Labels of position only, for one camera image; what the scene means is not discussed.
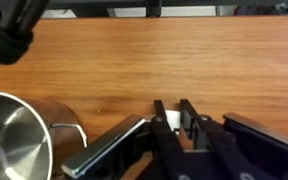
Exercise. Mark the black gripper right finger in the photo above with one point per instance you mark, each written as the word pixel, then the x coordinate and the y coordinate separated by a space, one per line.
pixel 256 140

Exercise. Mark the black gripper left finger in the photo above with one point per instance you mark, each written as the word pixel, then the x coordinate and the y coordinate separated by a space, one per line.
pixel 112 154

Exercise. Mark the silver steel pot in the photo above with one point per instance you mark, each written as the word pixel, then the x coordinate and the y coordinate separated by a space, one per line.
pixel 36 136

